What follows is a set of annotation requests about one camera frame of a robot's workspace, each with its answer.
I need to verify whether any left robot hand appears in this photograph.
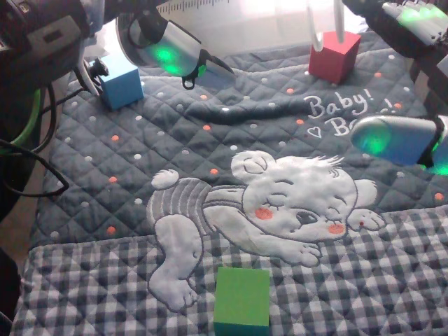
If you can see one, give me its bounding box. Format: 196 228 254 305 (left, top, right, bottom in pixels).
104 0 236 91

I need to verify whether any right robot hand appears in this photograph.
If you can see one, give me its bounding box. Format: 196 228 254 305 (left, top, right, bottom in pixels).
341 0 448 176

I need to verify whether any large clear plastic syringe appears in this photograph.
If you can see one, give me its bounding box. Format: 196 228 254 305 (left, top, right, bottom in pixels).
115 0 347 69

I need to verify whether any blue cube block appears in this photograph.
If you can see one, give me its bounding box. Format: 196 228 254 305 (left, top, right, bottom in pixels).
89 54 146 112

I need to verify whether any red cube block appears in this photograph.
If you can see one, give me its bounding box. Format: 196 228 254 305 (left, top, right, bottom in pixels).
307 30 362 85

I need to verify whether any grey quilt with printed bear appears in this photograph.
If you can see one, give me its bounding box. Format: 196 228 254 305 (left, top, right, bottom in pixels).
10 29 448 336

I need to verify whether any green cube block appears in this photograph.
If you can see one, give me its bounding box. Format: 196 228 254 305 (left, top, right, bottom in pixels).
213 266 271 336

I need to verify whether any dark furniture frame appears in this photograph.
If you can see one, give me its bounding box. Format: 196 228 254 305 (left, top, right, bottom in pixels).
409 55 445 118

